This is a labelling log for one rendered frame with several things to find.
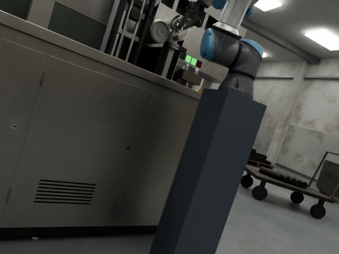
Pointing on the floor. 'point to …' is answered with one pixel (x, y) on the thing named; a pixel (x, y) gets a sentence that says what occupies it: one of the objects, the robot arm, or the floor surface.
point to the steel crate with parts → (328, 179)
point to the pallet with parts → (259, 160)
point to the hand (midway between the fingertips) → (181, 28)
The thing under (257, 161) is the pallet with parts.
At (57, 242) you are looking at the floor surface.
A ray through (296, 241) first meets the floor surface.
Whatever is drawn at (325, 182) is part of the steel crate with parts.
